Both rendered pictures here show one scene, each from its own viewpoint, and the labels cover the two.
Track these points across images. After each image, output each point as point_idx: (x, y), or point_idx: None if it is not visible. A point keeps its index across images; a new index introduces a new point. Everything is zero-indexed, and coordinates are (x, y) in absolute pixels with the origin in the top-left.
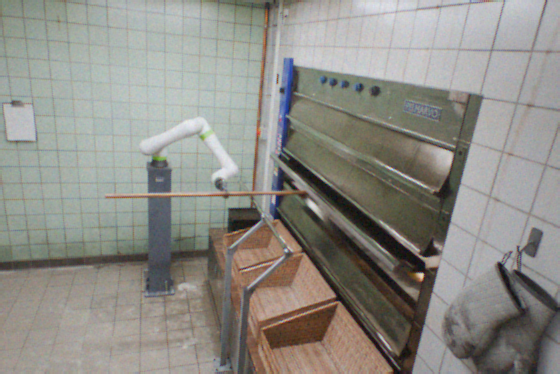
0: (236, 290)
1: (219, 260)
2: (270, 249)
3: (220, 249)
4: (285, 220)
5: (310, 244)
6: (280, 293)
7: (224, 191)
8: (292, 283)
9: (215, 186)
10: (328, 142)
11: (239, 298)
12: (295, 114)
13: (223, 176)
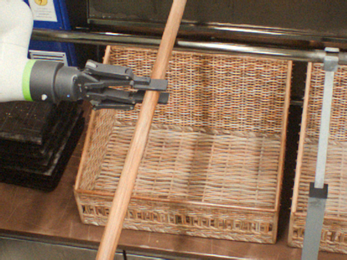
0: (286, 249)
1: (125, 244)
2: (132, 119)
3: (67, 225)
4: (136, 32)
5: (338, 32)
6: (327, 168)
7: (153, 88)
8: (307, 132)
9: (54, 101)
10: None
11: (321, 252)
12: None
13: (24, 57)
